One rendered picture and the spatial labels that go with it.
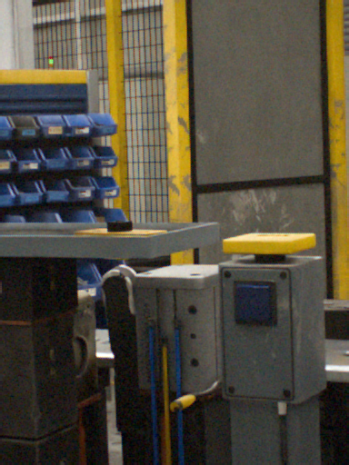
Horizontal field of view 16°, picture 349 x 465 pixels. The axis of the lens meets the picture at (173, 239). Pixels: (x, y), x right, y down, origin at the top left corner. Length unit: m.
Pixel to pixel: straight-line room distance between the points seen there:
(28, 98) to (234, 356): 3.38
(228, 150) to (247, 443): 3.59
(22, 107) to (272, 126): 1.02
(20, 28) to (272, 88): 2.05
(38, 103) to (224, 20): 0.77
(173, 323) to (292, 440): 0.24
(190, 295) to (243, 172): 3.46
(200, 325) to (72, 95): 3.31
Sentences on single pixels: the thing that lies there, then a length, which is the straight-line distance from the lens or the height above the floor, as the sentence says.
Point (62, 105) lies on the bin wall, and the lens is 4.43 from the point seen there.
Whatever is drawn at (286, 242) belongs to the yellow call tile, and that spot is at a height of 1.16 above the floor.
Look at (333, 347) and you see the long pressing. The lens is 1.39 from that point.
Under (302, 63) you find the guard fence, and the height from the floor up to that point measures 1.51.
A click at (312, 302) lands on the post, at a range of 1.00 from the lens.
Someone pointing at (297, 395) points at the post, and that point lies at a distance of 0.98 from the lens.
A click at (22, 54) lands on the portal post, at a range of 6.43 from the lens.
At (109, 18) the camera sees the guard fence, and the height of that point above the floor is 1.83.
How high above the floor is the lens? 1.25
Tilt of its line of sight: 5 degrees down
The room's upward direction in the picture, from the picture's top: 2 degrees counter-clockwise
